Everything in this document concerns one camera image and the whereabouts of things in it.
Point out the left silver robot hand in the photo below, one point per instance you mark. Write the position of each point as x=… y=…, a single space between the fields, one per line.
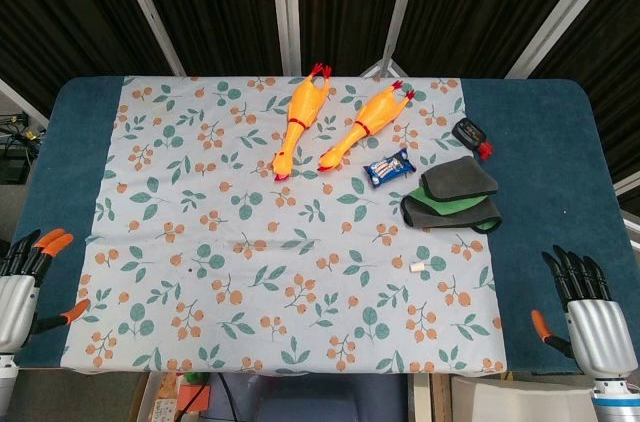
x=17 y=302

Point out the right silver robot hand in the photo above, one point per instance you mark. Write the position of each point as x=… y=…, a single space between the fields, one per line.
x=597 y=332

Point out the white box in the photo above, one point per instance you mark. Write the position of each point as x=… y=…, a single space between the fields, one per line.
x=520 y=399

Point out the brown cardboard box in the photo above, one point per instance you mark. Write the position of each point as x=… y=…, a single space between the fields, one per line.
x=157 y=399

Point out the dark blue table mat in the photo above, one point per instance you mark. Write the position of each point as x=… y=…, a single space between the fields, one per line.
x=550 y=167

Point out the grey and green folded cloth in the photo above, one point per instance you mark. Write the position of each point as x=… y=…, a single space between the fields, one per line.
x=440 y=219

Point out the orange block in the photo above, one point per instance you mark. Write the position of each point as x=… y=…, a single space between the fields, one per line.
x=195 y=398

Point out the small red clip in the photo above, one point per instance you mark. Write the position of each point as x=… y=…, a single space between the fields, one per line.
x=485 y=151

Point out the small black digital timer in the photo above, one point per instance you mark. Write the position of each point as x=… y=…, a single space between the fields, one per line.
x=468 y=132

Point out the floral leaf print tablecloth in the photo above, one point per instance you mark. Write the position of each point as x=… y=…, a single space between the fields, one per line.
x=280 y=292

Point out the blue snack packet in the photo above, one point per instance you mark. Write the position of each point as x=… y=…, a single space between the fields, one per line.
x=390 y=168

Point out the grey-blue robot torso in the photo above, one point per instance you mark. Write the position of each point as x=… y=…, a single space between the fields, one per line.
x=310 y=399

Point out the short orange rubber chicken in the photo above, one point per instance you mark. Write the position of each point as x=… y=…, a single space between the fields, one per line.
x=372 y=117

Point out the white stand legs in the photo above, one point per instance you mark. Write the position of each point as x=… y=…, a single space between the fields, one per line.
x=385 y=67

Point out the long orange rubber chicken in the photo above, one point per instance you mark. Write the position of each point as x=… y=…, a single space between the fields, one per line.
x=302 y=107

